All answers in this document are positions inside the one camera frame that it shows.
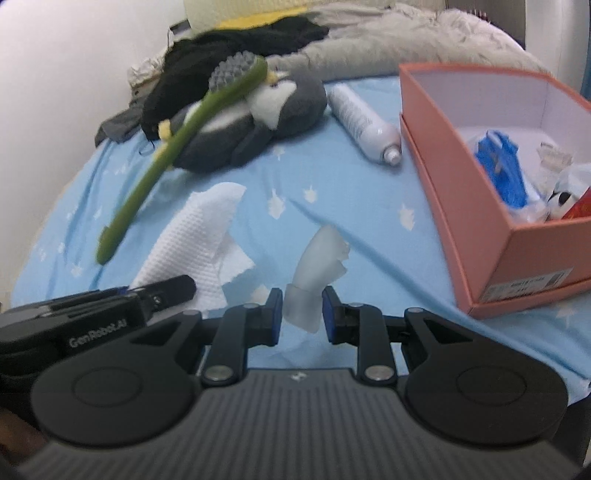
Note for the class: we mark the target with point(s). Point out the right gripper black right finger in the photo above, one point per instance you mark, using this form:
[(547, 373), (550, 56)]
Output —
[(456, 382)]

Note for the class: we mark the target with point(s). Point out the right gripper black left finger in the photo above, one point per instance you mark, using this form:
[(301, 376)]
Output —
[(133, 388)]

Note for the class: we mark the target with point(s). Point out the grey white penguin plush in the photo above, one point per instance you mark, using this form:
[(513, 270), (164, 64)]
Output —
[(235, 136)]

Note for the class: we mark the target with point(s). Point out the pink cardboard shoe box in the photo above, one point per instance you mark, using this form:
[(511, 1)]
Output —
[(501, 259)]

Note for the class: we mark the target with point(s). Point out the light blue patterned bedsheet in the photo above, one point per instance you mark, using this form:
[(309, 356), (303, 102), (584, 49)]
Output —
[(396, 259)]

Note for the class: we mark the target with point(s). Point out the white paper towel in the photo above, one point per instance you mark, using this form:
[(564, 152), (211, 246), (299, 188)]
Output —
[(197, 243)]

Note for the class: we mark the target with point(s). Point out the red envelope packet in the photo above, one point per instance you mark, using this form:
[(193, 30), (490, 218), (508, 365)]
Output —
[(575, 205)]

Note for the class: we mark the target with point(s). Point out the small grey cloth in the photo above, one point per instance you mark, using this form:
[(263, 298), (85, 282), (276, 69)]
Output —
[(120, 127)]

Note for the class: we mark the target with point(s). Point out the blue plastic bag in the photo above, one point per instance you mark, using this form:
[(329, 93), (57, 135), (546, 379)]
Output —
[(497, 155)]

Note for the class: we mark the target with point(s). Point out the black clothing pile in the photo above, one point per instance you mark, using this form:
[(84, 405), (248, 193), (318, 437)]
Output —
[(189, 63)]

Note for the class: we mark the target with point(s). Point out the green massage brush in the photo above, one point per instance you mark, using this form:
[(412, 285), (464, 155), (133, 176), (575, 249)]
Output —
[(231, 81)]

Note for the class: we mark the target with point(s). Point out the grey duvet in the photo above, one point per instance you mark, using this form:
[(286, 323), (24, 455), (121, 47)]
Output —
[(366, 41)]

